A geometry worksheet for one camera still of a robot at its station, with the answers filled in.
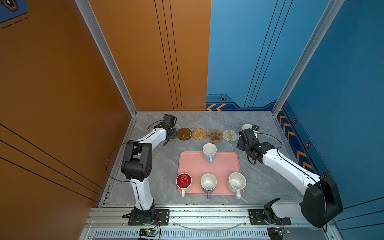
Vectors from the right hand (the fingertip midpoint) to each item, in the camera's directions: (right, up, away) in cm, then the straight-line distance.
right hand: (243, 143), depth 86 cm
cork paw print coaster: (-14, +2, +19) cm, 24 cm away
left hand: (-45, +5, +14) cm, 47 cm away
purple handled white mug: (-20, -22, -2) cm, 30 cm away
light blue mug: (-19, -6, +7) cm, 21 cm away
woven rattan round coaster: (-26, +4, +19) cm, 32 cm away
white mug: (-5, -22, -3) cm, 23 cm away
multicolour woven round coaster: (-4, +3, +19) cm, 20 cm away
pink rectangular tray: (-29, -14, +6) cm, 32 cm away
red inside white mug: (-35, -22, -4) cm, 41 cm away
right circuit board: (+11, -41, -16) cm, 45 cm away
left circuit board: (-50, -41, -16) cm, 67 cm away
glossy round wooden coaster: (-36, +4, +19) cm, 41 cm away
